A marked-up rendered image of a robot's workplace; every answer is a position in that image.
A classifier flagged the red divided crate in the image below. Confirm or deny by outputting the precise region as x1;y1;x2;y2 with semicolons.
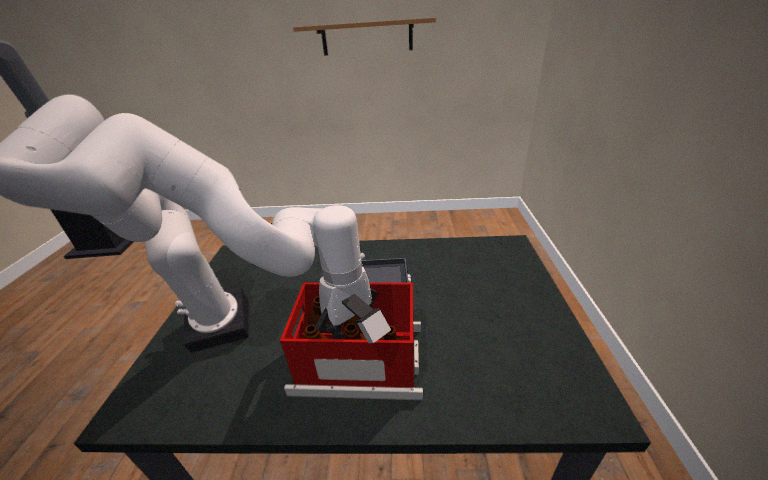
288;283;414;388

